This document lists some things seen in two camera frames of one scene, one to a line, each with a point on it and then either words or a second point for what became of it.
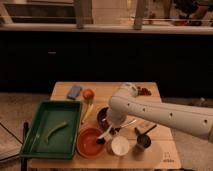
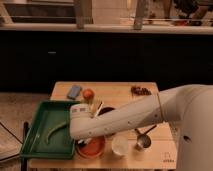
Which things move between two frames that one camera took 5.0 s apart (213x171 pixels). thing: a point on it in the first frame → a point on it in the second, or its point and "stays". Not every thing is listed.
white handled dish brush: (101, 139) → (99, 109)
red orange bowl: (87, 145) stays
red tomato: (88, 94) stays
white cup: (118, 146) stays
